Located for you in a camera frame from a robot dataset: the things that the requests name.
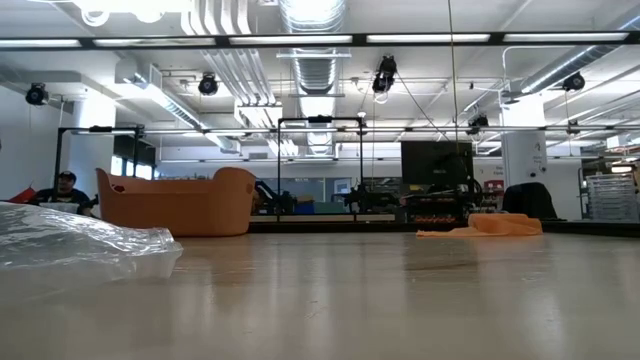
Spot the orange elastic bandage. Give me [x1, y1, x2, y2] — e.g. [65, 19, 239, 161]
[415, 213, 544, 239]

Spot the clear plastic bag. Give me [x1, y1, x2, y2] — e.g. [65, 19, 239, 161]
[0, 201, 184, 281]

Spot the background wooden workbench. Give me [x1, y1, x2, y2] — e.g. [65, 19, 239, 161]
[249, 213, 397, 224]

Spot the black monitor screen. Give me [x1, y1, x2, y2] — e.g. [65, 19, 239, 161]
[400, 140, 474, 186]

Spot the black equipment shelf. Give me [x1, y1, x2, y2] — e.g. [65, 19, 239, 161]
[399, 183, 484, 225]

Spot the orange plastic basket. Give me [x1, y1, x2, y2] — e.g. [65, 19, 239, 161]
[95, 167, 257, 238]

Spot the black office chair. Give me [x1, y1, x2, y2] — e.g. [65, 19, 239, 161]
[501, 181, 560, 221]

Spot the person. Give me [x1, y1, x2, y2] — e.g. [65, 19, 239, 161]
[27, 170, 96, 217]

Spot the black metal gantry frame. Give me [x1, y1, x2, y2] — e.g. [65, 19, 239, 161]
[276, 115, 365, 224]
[55, 124, 146, 201]

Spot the black aluminium table frame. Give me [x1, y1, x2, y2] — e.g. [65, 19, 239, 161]
[248, 221, 640, 239]

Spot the silver ventilation duct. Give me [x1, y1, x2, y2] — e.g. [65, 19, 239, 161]
[292, 47, 347, 97]

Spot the black ceiling camera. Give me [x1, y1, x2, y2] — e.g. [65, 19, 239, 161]
[372, 54, 399, 95]
[467, 114, 490, 136]
[562, 71, 586, 93]
[197, 72, 220, 97]
[24, 82, 50, 107]

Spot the black overhead frame crossbar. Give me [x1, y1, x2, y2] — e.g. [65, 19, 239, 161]
[0, 30, 640, 50]

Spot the thin hanging cord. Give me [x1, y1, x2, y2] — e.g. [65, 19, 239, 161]
[447, 0, 460, 156]

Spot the wire shelving rack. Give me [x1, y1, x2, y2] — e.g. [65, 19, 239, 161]
[578, 167, 640, 224]

